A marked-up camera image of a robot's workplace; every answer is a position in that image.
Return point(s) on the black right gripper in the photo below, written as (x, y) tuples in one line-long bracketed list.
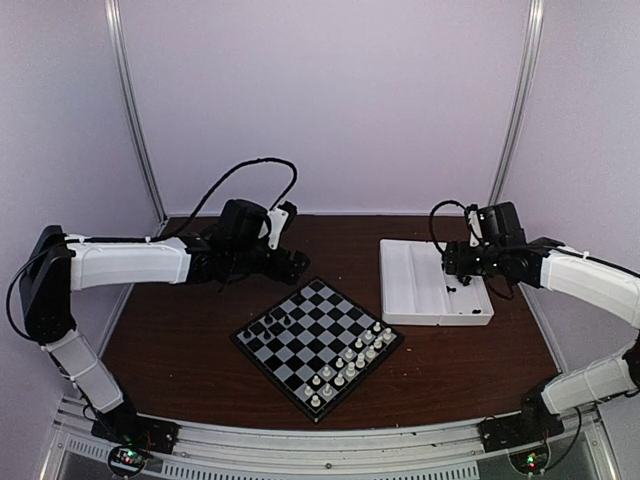
[(455, 262)]

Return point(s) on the aluminium frame post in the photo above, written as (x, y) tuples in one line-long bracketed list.
[(117, 37), (529, 60)]

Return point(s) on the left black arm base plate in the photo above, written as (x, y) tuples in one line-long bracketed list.
[(123, 425)]

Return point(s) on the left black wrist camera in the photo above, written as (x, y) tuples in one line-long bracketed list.
[(287, 212)]

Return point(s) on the black white chessboard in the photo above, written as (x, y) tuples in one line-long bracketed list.
[(322, 318)]

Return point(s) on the left aluminium frame post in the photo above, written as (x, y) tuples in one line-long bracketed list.
[(117, 37)]

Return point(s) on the front aluminium rail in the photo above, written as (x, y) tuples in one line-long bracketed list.
[(442, 451)]

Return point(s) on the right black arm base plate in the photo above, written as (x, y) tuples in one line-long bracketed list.
[(534, 423)]

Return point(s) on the white chess piece row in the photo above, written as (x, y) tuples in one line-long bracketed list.
[(338, 370)]

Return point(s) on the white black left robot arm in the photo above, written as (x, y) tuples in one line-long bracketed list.
[(66, 271)]

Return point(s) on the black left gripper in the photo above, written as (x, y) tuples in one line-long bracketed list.
[(294, 269)]

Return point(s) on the right aluminium frame post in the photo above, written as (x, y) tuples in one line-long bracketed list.
[(529, 60)]

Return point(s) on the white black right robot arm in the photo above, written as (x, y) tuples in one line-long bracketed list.
[(600, 286)]

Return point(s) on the white plastic divided tray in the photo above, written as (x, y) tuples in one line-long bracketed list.
[(413, 287)]

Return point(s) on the pile of black chess pieces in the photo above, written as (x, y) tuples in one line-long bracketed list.
[(462, 299)]

